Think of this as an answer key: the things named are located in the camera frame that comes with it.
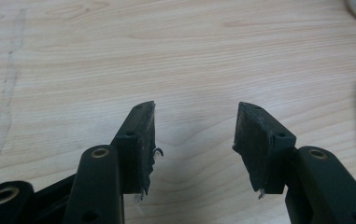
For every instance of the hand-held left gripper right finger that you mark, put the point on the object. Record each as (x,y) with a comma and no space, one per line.
(266,149)

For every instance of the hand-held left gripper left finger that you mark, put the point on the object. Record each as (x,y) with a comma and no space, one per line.
(133,155)

